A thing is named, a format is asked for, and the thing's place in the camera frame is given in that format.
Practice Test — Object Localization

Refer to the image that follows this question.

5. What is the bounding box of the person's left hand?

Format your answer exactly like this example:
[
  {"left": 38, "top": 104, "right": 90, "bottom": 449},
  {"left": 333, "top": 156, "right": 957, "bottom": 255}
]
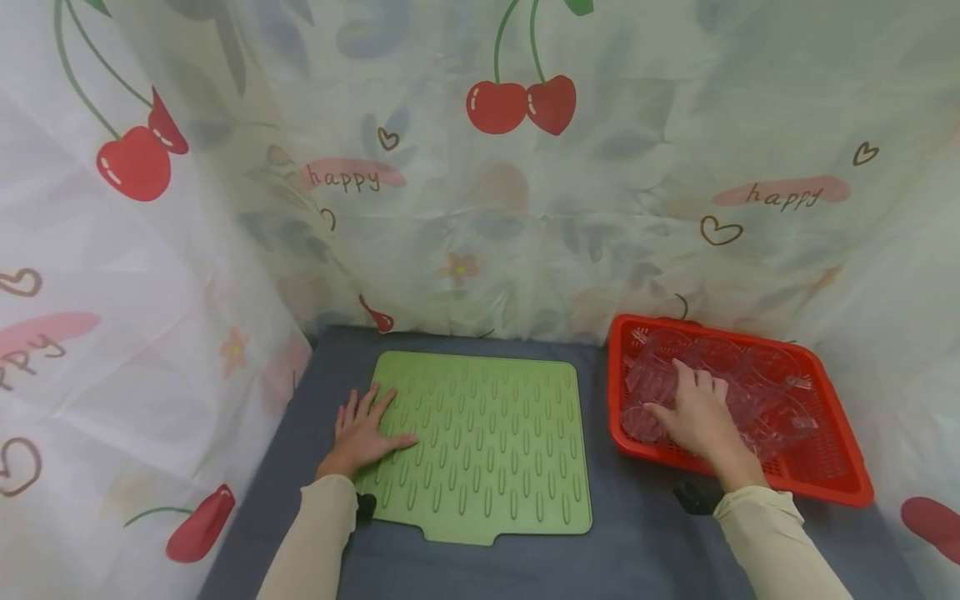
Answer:
[{"left": 316, "top": 382, "right": 419, "bottom": 481}]

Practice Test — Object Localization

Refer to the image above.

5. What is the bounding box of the red plastic basket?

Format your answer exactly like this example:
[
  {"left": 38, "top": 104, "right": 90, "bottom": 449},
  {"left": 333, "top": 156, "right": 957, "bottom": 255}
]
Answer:
[{"left": 606, "top": 313, "right": 876, "bottom": 508}]

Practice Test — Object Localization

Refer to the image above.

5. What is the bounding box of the person's right hand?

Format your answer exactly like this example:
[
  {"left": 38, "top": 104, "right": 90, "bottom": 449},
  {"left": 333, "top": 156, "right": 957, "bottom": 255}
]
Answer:
[{"left": 642, "top": 359, "right": 769, "bottom": 493}]

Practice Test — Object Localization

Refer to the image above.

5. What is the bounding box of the green ribbed silicone mat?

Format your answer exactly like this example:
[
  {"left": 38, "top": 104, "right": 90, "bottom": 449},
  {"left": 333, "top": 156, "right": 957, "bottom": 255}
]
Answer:
[{"left": 352, "top": 350, "right": 593, "bottom": 548}]

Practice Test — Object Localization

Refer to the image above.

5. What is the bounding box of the pile of clear plastic containers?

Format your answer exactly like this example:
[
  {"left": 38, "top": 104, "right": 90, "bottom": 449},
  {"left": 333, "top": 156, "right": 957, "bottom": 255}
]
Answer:
[{"left": 621, "top": 327, "right": 818, "bottom": 464}]

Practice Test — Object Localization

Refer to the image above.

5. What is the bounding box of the person's right forearm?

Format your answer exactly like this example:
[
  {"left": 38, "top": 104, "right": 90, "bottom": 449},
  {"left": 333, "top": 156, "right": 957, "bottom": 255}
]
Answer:
[{"left": 712, "top": 486, "right": 855, "bottom": 600}]

